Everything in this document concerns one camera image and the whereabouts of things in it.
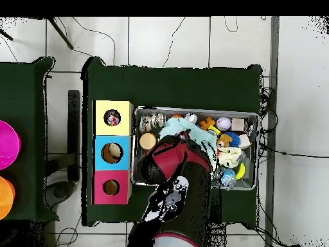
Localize grey stand foot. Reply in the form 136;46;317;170
44;180;76;210

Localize wooden box three holes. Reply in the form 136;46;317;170
91;99;135;206

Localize dark green table cloth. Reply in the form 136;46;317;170
0;56;60;223
81;55;263;230

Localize taut black cable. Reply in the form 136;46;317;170
258;142;329;159

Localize crushed plastic water bottle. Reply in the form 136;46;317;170
217;167;238;192

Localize grey floor strip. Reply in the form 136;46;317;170
263;16;280;247

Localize pink round disc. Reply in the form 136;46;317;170
0;120;22;171

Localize black upright panel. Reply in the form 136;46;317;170
67;89;81;182

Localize small colourful patterned cloth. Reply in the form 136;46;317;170
103;109;122;127

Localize blue koosh ball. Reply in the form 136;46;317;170
225;131;242;148

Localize shallow silver mesh bin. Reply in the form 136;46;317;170
130;105;260;192

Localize thin black floor cable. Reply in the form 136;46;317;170
161;17;187;69
224;16;239;33
71;17;116;66

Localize orange round disc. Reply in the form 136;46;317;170
0;176;16;221

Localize pale wooden block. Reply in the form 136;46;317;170
230;117;246;132

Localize black tripod leg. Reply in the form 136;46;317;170
46;17;75;50
0;27;14;41

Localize white baseball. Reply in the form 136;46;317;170
216;116;232;132

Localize toy hamburger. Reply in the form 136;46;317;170
139;132;157;151

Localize mint green waffle cloth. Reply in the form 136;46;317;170
159;118;219;169

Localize silver drink can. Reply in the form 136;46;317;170
184;112;199;125

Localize black cable bundle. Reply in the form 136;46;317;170
258;86;279;134

